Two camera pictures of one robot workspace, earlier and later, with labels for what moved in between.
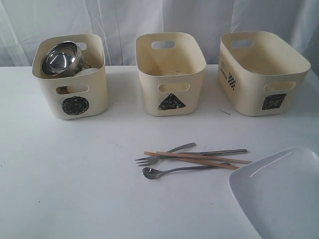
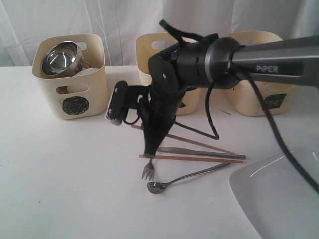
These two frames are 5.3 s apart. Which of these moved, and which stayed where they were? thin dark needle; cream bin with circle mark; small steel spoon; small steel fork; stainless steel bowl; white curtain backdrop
Moved: small steel spoon; small steel fork
Stayed: stainless steel bowl; cream bin with circle mark; thin dark needle; white curtain backdrop
